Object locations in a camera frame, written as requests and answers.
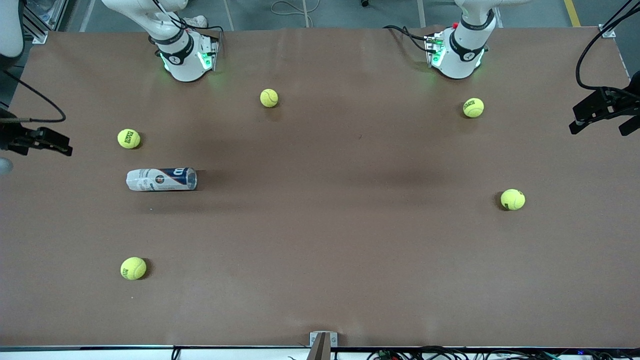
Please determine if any clear tennis ball can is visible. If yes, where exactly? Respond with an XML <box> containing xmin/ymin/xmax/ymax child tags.
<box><xmin>126</xmin><ymin>167</ymin><xmax>198</xmax><ymax>192</ymax></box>

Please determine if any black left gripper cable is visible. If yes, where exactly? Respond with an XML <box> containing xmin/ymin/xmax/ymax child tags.
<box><xmin>575</xmin><ymin>0</ymin><xmax>640</xmax><ymax>94</ymax></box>

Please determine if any tangled black cable bundle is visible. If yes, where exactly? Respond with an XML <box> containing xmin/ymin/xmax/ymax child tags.
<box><xmin>367</xmin><ymin>345</ymin><xmax>640</xmax><ymax>360</ymax></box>

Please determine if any aluminium extrusion frame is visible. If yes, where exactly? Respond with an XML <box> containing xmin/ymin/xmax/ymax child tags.
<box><xmin>22</xmin><ymin>0</ymin><xmax>68</xmax><ymax>43</ymax></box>

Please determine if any white floor cable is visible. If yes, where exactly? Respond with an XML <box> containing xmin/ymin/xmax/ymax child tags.
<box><xmin>271</xmin><ymin>0</ymin><xmax>321</xmax><ymax>28</ymax></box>

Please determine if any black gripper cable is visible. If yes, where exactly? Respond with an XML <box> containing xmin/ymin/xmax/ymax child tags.
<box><xmin>0</xmin><ymin>69</ymin><xmax>67</xmax><ymax>124</ymax></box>
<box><xmin>575</xmin><ymin>0</ymin><xmax>640</xmax><ymax>94</ymax></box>

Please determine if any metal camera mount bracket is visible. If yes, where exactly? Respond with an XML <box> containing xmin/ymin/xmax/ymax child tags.
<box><xmin>309</xmin><ymin>331</ymin><xmax>338</xmax><ymax>360</ymax></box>

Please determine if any black left arm base cable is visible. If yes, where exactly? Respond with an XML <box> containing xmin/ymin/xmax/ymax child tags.
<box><xmin>383</xmin><ymin>24</ymin><xmax>432</xmax><ymax>54</ymax></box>

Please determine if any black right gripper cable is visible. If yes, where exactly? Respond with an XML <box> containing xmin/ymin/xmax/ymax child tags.
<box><xmin>0</xmin><ymin>69</ymin><xmax>67</xmax><ymax>124</ymax></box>

